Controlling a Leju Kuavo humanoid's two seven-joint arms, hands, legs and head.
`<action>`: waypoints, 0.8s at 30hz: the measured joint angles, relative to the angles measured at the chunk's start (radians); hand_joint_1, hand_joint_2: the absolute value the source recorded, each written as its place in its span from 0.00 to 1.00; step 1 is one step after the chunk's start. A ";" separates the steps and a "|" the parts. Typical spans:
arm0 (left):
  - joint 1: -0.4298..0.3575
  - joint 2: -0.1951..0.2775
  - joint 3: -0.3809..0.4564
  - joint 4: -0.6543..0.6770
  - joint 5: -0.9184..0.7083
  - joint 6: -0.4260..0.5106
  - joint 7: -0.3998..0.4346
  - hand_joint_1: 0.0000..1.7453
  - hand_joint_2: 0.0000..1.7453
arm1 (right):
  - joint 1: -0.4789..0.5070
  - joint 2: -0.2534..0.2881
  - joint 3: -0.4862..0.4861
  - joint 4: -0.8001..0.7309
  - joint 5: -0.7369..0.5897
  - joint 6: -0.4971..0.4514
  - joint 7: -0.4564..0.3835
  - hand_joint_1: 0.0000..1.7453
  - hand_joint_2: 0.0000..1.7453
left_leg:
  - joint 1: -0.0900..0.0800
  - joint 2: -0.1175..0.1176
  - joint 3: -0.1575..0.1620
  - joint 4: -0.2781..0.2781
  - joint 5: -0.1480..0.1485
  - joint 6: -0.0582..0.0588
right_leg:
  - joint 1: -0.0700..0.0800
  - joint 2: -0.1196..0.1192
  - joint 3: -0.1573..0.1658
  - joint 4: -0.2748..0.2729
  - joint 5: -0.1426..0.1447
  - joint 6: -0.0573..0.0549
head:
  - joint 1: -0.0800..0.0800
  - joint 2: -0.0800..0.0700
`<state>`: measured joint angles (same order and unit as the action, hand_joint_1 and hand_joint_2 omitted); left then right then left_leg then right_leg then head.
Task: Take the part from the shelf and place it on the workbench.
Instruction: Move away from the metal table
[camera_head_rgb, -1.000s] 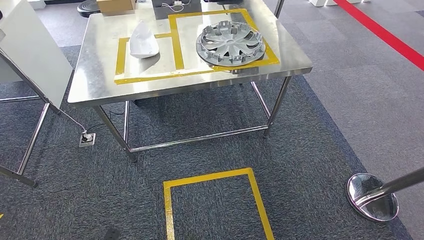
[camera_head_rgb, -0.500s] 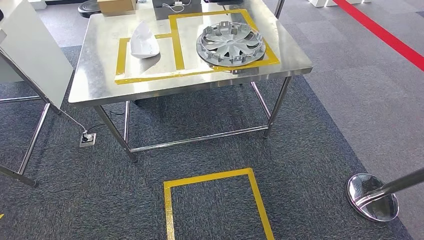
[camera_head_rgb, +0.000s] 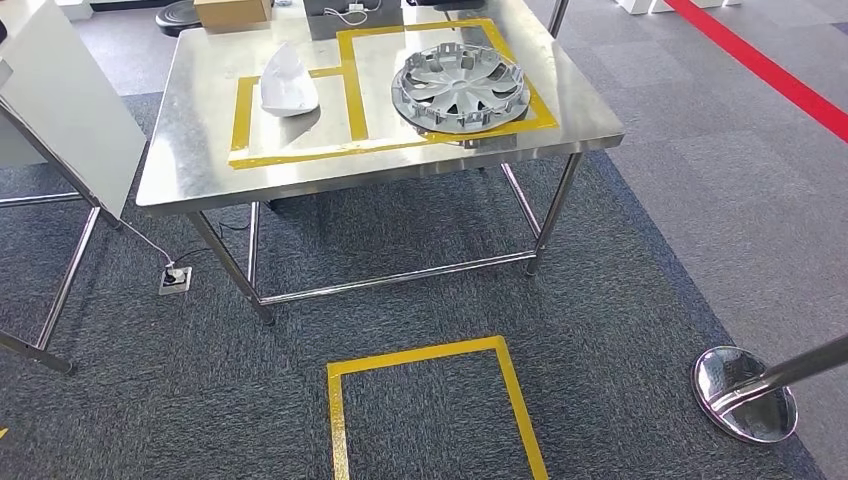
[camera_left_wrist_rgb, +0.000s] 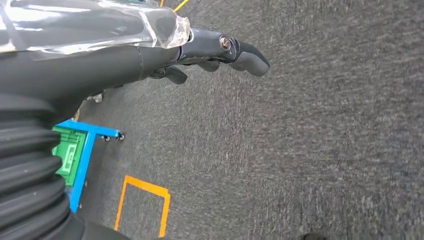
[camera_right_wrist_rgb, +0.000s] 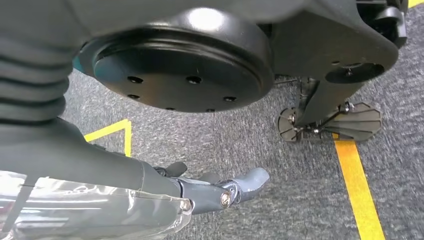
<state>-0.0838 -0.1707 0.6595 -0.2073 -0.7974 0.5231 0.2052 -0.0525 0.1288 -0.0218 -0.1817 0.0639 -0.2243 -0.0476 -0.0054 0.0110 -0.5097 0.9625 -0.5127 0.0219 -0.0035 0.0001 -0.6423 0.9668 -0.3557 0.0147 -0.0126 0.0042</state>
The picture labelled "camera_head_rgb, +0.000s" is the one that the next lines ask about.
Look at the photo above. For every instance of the white plastic part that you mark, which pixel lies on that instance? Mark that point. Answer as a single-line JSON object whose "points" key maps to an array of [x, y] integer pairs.
{"points": [[286, 86]]}

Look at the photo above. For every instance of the steel workbench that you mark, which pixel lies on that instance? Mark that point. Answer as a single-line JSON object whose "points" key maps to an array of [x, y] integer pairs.
{"points": [[397, 172]]}

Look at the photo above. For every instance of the silver wheel cover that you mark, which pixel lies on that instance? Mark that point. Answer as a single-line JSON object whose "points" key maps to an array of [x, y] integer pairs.
{"points": [[460, 89]]}

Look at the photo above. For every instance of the yellow tape grid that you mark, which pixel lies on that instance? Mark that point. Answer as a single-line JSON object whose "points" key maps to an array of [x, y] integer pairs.
{"points": [[354, 99]]}

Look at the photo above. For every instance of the grey laptop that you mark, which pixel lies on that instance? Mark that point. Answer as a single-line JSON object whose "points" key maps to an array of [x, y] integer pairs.
{"points": [[354, 20]]}

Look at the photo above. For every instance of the floor power socket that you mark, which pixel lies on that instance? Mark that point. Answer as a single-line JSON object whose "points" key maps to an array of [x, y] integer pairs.
{"points": [[175, 280]]}

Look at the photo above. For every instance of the brown cardboard box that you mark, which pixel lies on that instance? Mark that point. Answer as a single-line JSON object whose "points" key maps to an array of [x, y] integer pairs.
{"points": [[232, 12]]}

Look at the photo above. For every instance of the black round stool seat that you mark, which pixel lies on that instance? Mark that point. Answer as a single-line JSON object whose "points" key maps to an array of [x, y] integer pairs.
{"points": [[177, 16]]}

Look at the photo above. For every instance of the white partition panel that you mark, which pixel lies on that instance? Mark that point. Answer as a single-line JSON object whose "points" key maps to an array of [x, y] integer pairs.
{"points": [[73, 112]]}

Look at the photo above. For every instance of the red floor tape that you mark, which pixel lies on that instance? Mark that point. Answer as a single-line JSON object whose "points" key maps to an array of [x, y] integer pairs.
{"points": [[768, 69]]}

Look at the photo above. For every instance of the steel frame table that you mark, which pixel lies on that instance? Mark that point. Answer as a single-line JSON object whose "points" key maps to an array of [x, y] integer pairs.
{"points": [[53, 278]]}

